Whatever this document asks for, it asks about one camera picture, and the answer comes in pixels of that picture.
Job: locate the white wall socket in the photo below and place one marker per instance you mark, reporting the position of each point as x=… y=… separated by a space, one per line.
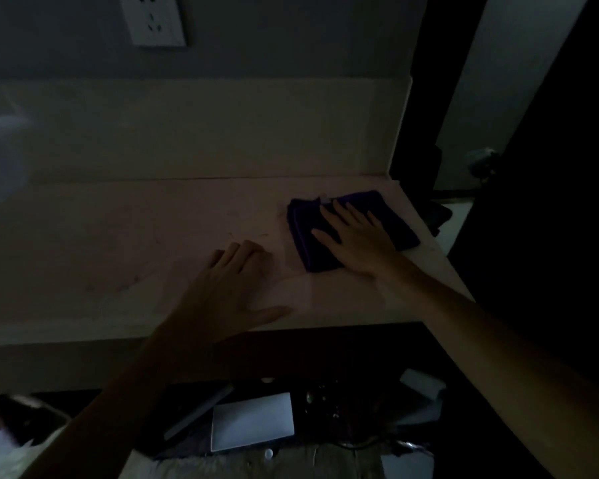
x=152 y=19

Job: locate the dark door frame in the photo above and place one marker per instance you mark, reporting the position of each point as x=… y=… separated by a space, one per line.
x=434 y=69

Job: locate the person's right hand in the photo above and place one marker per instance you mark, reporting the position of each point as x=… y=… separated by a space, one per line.
x=364 y=249

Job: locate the dark door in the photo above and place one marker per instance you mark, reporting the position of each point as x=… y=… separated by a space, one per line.
x=554 y=169

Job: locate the person's beige trousers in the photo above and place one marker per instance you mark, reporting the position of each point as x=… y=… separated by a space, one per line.
x=279 y=466

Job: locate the beige stone backsplash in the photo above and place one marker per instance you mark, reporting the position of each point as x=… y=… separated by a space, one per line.
x=204 y=129

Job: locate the person's right forearm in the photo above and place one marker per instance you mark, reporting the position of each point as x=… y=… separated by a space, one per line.
x=504 y=354

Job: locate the dark purple cloth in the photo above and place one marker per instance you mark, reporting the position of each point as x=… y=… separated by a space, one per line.
x=304 y=229

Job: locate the white paper sheet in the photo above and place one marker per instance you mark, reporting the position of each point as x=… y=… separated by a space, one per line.
x=252 y=421

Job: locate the person's left hand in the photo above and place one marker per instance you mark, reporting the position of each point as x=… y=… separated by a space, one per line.
x=224 y=299

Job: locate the white paper roll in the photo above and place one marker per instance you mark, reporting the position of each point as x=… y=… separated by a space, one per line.
x=422 y=384

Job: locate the person's left forearm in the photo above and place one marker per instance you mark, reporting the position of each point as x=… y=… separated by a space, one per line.
x=115 y=409

